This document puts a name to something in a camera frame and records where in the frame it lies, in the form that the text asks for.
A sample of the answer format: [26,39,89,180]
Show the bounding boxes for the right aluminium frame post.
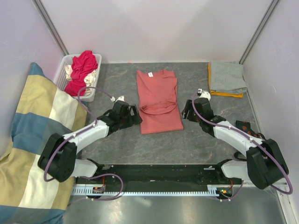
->
[239,0,281,64]

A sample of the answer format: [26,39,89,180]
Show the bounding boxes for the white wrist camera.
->
[197,89,211,101]
[111,96,125,103]

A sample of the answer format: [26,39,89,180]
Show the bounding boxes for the blue yellow checked pillow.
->
[0,63,87,224]

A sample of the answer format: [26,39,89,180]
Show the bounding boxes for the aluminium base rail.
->
[243,179,288,187]

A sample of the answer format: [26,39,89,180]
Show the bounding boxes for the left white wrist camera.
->
[111,96,125,103]

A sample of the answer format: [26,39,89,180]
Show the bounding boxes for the salmon pink t shirt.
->
[136,70,184,134]

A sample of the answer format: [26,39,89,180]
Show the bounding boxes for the aluminium frame post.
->
[239,0,281,64]
[32,0,69,56]

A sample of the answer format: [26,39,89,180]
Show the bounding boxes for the cream t shirt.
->
[64,65,97,96]

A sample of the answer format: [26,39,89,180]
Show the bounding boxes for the left aluminium frame post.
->
[32,0,69,56]

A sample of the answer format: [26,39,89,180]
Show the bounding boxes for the floral dark bag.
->
[234,120,264,161]

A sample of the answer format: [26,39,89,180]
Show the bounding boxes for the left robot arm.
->
[37,100,142,183]

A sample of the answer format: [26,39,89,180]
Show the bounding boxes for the white plastic laundry basket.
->
[54,50,102,102]

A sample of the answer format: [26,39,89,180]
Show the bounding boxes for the grey slotted cable duct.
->
[71,184,232,196]

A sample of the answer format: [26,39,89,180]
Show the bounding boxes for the magenta t shirt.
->
[71,50,99,88]

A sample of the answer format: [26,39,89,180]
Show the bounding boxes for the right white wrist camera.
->
[197,89,211,101]

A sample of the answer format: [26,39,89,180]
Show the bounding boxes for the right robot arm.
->
[182,98,292,194]

